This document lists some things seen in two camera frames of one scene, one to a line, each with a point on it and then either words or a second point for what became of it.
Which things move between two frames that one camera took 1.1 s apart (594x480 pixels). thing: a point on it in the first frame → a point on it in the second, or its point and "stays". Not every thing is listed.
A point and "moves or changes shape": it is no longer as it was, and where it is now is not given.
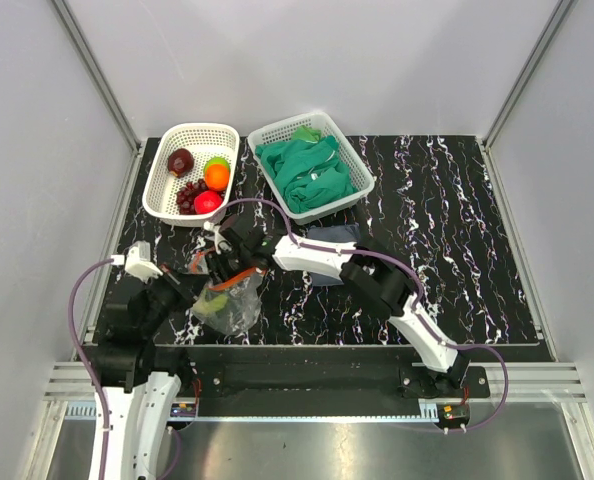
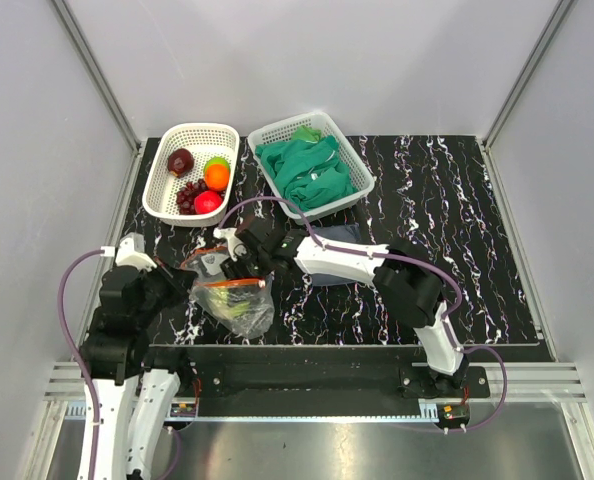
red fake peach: [207, 201] stays
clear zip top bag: [230, 306] moves or changes shape
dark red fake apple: [180, 162] stays
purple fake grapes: [187, 194] stays
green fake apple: [217, 160] stays
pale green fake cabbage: [206, 308] → [220, 304]
